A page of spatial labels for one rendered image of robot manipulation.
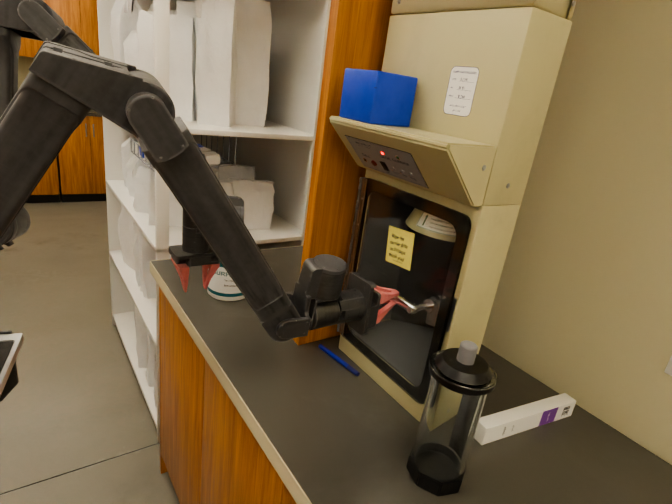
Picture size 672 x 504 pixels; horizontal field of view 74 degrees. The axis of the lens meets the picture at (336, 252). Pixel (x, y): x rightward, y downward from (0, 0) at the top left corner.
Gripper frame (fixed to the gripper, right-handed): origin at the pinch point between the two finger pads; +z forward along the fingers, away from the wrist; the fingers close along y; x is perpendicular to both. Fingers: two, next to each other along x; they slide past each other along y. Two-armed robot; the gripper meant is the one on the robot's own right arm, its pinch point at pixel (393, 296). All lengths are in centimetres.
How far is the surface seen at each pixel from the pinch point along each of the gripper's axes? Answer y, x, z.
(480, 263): 10.3, -10.8, 9.2
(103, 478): -120, 97, -41
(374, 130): 30.3, 6.4, -5.8
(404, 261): 5.7, 3.1, 4.4
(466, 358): -0.9, -20.4, -2.2
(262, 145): 4, 159, 48
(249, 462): -44, 13, -21
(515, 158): 29.2, -10.9, 11.1
